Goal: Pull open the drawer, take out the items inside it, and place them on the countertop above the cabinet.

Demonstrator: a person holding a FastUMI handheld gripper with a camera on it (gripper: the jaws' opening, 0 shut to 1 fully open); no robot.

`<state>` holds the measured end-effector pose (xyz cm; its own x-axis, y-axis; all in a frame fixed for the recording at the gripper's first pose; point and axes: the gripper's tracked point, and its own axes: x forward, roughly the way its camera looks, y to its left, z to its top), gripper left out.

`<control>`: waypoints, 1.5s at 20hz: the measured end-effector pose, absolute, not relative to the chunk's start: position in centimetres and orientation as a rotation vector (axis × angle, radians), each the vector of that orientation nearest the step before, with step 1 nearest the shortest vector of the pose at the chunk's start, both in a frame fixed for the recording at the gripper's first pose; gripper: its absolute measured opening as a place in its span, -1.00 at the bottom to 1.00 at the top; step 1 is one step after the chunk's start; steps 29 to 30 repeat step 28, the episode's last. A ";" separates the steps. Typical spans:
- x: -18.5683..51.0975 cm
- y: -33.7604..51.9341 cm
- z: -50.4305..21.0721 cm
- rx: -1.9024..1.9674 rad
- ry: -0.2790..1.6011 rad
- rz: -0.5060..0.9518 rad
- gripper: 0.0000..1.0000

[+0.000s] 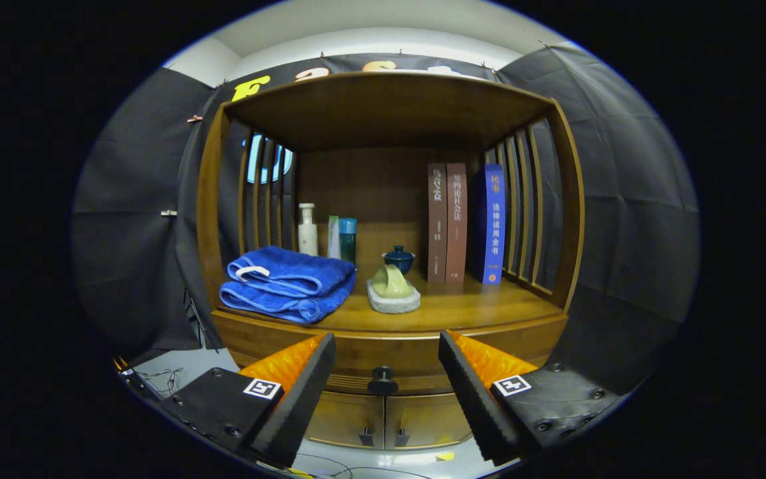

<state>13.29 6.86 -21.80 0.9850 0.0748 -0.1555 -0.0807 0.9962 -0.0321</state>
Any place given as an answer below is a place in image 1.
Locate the white pump bottle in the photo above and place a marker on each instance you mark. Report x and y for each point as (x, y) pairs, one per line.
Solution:
(308, 236)

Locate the dark blue lidded teacup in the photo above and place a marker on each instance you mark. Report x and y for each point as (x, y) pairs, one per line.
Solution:
(399, 259)

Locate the wooden cabinet door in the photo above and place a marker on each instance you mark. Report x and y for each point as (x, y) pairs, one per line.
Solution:
(350, 419)
(429, 419)

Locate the wooden cabinet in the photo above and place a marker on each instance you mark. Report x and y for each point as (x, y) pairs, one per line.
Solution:
(383, 113)

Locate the pale green scrub sponge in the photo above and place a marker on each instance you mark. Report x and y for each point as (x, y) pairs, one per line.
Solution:
(393, 293)

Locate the blue book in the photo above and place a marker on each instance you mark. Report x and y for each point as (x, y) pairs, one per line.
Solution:
(495, 226)

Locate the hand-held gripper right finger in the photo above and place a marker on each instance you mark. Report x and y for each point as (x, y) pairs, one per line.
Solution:
(473, 399)

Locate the black floor equipment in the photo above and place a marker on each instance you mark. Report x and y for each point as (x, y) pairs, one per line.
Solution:
(131, 380)

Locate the black stand legs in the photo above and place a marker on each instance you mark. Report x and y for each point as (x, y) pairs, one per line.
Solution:
(200, 319)

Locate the white tube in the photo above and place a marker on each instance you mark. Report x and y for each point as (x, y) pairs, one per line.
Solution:
(333, 239)

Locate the blue folded towel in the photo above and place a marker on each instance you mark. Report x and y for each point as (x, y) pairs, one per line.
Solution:
(290, 279)

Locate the wooden countertop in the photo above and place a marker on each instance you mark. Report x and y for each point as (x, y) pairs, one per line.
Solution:
(476, 306)

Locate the dark brown book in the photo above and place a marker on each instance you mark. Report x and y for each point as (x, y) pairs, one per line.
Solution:
(437, 226)

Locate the yellow floor tape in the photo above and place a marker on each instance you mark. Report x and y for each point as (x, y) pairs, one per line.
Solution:
(445, 456)

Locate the reddish brown book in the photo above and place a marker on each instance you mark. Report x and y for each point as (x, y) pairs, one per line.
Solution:
(456, 226)

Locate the black drawer knob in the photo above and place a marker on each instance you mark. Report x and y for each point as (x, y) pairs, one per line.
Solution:
(383, 384)

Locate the teal capped bottle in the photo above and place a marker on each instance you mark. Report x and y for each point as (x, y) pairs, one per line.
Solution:
(348, 243)

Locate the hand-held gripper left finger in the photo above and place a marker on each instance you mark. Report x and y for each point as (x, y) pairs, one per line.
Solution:
(300, 406)

